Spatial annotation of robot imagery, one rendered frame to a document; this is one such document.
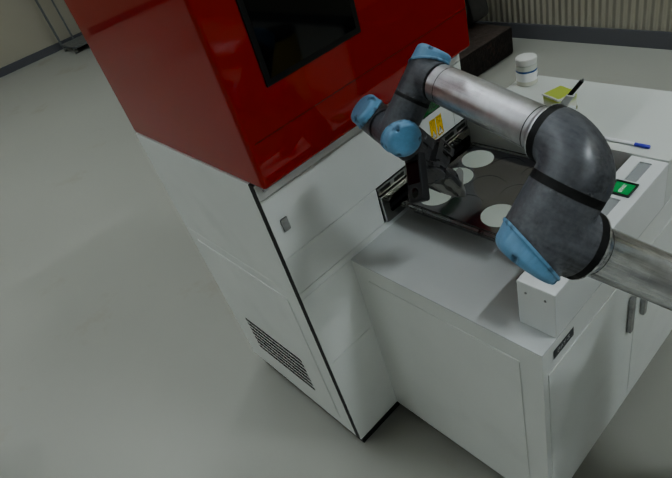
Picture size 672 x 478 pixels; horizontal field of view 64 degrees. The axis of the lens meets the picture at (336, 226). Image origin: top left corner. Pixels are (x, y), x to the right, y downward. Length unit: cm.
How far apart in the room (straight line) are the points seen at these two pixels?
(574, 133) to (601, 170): 7
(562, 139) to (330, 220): 82
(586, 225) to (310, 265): 86
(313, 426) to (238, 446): 32
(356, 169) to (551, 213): 80
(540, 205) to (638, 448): 144
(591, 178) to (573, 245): 10
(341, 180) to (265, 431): 123
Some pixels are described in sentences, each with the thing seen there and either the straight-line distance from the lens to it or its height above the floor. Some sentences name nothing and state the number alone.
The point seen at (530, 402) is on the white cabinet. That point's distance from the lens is 151.
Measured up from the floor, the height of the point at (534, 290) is 95.
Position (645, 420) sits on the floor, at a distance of 223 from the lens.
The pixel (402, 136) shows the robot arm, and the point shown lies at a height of 134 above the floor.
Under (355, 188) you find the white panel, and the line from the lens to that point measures 156.
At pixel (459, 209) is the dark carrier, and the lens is 160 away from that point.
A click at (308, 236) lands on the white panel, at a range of 149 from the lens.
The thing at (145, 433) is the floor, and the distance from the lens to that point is 266.
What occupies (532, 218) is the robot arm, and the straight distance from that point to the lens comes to 85.
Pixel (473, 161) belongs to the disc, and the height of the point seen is 90.
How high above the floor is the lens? 187
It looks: 36 degrees down
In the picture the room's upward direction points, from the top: 18 degrees counter-clockwise
